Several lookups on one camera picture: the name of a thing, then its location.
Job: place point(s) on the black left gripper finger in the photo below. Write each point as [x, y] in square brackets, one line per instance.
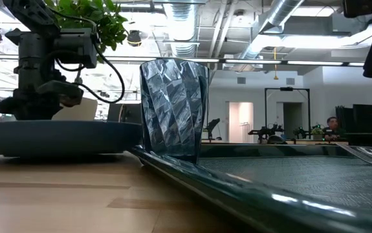
[27, 106]
[64, 92]

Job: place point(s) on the dark blue plate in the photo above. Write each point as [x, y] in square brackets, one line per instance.
[59, 139]

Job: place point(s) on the blue faceted plastic cup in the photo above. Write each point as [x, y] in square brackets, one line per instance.
[174, 110]

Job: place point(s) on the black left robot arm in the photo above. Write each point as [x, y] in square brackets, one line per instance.
[32, 14]

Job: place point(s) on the background black robot arm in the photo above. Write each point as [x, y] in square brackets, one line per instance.
[265, 132]
[213, 127]
[302, 132]

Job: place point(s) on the dark green tray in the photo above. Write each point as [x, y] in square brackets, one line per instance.
[302, 187]

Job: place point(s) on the beige plant pot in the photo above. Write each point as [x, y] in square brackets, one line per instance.
[80, 111]

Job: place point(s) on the black computer monitor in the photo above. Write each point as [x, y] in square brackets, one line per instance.
[127, 113]

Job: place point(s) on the linear ceiling light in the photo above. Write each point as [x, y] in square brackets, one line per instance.
[253, 61]
[315, 63]
[124, 59]
[214, 60]

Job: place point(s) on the black monitor pair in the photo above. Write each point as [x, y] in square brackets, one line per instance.
[365, 118]

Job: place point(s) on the green leafy potted tree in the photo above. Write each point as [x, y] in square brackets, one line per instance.
[108, 22]

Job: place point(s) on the person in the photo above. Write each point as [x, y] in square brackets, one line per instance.
[332, 127]

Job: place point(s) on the yellow hanging pendant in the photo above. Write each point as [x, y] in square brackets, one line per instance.
[275, 77]

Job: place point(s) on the dark closed door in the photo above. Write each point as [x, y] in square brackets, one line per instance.
[292, 119]

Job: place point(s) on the bright open doorway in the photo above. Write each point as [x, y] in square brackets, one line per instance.
[240, 123]

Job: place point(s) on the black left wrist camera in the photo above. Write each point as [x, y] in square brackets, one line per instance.
[75, 47]

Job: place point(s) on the slanted silver ventilation duct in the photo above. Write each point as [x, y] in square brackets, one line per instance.
[276, 16]

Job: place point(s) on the black gantry frame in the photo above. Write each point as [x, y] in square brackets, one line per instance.
[287, 89]

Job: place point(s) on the round silver ventilation duct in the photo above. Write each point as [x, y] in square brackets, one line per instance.
[181, 29]

